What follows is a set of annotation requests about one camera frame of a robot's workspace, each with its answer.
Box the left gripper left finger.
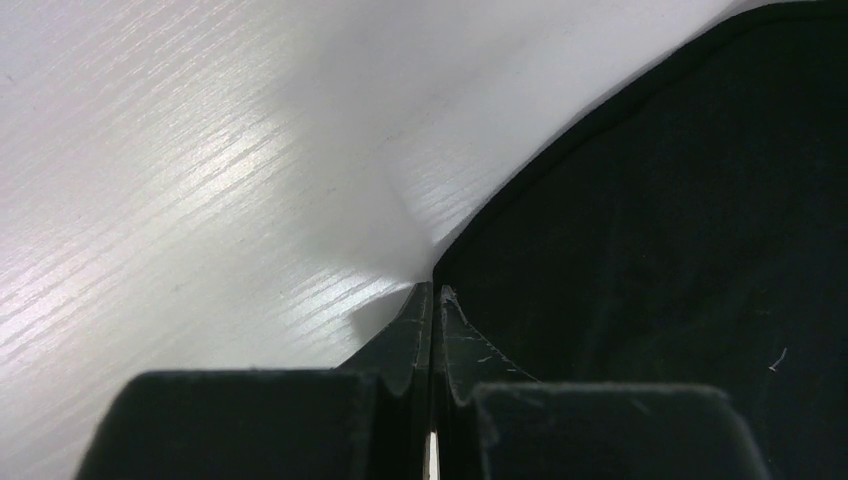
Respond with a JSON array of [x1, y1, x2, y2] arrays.
[[337, 282, 433, 397]]

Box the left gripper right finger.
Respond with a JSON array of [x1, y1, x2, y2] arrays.
[[435, 285, 540, 405]]

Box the black t-shirt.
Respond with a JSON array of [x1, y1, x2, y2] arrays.
[[434, 1, 847, 479]]

